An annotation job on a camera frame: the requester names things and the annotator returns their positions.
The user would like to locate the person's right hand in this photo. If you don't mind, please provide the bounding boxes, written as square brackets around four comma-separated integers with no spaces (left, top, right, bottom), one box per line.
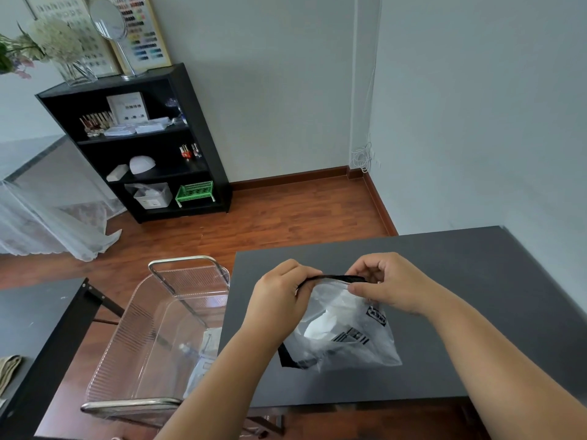
[344,251,449,318]

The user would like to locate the person's left hand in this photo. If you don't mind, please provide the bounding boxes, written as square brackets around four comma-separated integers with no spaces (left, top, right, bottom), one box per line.
[239,258,324,344]

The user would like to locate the clear zip bag with cotton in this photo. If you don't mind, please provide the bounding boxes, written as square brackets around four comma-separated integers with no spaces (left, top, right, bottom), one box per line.
[277,274,404,373]

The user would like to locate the clear plastic basket with handles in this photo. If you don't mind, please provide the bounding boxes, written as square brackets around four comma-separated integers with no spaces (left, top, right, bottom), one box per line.
[80,255,231,429]

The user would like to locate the person's left forearm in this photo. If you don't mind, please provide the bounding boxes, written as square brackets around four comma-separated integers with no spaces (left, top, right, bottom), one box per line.
[155,327,294,440]

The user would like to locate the person's right forearm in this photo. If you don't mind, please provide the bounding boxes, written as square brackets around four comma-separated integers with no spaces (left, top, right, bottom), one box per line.
[426,286,587,440]

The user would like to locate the green plastic basket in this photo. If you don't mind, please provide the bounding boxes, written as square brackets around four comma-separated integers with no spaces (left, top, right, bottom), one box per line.
[174,180,216,208]

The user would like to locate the white storage box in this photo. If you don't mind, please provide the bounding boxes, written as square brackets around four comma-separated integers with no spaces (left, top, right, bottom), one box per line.
[124,181,174,210]

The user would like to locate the pile of small packets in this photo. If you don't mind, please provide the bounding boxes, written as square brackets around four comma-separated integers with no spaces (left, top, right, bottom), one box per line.
[176,327,223,399]

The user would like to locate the black bookshelf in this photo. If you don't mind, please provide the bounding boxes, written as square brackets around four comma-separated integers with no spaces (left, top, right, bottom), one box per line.
[35,62,233,224]

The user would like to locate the white dome nail lamp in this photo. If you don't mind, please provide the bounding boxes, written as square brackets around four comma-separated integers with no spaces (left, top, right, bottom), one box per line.
[128,155,158,175]

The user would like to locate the small blue clear ornament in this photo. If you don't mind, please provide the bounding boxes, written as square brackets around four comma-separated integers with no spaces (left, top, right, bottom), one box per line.
[164,97,188,125]

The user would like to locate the black table metal legs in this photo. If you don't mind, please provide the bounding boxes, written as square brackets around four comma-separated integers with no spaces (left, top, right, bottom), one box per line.
[0,277,125,440]

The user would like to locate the white lace tablecloth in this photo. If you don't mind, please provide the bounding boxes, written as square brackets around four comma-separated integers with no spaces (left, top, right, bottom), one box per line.
[0,134,127,263]

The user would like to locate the white sample card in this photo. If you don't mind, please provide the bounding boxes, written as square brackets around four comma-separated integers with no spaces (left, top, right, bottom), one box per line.
[106,92,150,125]

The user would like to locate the cluster of small brown bottles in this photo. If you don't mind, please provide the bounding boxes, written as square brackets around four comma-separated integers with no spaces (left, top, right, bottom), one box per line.
[78,112,116,139]

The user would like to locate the olive folded towel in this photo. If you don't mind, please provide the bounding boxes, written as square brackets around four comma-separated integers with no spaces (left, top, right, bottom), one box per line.
[0,354,23,397]

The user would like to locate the gold framed colour chart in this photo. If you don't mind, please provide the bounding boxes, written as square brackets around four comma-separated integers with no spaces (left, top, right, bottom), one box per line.
[87,0,173,78]

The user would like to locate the clear glass vase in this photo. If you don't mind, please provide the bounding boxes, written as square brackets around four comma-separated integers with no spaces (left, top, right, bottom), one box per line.
[53,59,100,87]

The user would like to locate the silver framed nail chart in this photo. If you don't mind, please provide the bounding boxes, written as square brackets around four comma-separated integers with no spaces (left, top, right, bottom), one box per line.
[20,0,121,78]

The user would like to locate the round standing mirror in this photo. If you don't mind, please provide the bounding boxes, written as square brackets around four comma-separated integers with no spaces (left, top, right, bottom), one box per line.
[88,0,147,81]

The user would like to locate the white flower bouquet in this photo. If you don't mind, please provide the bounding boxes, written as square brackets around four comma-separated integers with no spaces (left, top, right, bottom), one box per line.
[0,18,83,81]

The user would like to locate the white coiled cable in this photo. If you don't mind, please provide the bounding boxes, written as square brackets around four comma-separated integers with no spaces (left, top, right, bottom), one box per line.
[350,141,382,174]

